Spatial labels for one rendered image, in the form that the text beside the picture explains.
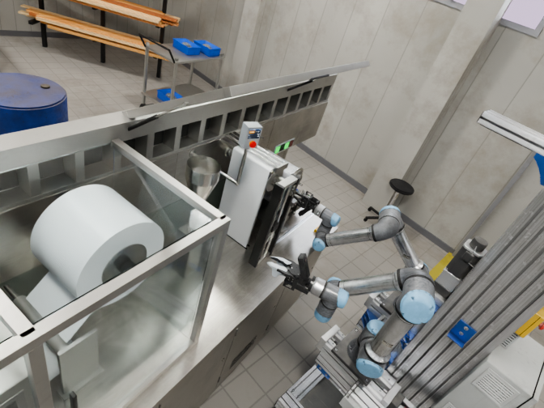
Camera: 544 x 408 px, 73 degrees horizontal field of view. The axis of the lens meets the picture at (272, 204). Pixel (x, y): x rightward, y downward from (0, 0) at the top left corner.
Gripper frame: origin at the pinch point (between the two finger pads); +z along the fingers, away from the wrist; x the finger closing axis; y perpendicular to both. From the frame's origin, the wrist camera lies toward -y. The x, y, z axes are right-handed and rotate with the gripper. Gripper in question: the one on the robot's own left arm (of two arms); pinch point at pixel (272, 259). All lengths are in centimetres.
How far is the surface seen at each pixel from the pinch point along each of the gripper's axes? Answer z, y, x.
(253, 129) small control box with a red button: 28, -46, 11
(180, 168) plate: 59, -11, 17
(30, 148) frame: 74, -36, -48
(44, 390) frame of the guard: 27, -8, -88
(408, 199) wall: -91, 74, 308
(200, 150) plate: 56, -18, 28
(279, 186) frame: 12.0, -21.1, 23.8
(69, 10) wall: 512, 49, 405
